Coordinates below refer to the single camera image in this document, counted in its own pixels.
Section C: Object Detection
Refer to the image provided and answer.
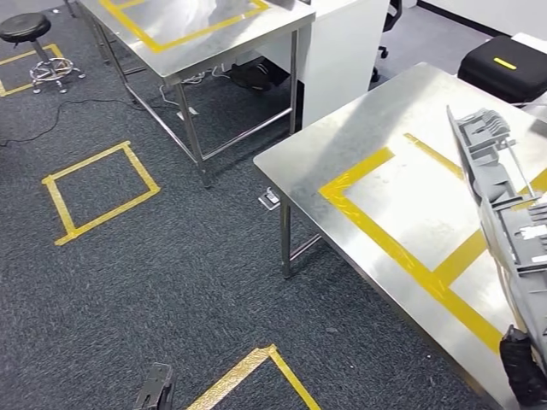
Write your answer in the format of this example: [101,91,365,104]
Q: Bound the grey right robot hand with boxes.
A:
[499,325,547,408]

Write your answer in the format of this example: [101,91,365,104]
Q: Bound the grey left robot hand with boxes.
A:
[133,363,176,410]

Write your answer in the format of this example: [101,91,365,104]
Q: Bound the grey plastic wheel hubcap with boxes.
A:
[447,104,547,375]

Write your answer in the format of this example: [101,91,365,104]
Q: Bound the stainless steel workbench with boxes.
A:
[253,61,547,410]

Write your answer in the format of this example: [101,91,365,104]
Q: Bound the black case yellow mark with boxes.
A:
[456,34,547,106]

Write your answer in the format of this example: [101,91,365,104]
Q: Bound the white low desk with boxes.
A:
[510,32,547,58]

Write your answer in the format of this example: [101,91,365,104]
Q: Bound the stainless steel table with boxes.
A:
[79,0,317,190]

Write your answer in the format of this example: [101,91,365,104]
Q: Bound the white cabinet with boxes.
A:
[256,0,391,128]

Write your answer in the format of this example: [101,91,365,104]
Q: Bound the black office chair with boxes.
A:
[369,0,403,85]

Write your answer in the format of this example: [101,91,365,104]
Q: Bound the black round stool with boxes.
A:
[0,12,86,96]

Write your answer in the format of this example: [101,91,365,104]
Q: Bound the black thin cable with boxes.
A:
[0,97,168,149]

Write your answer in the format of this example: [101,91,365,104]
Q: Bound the white tangled cables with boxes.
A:
[159,65,233,108]

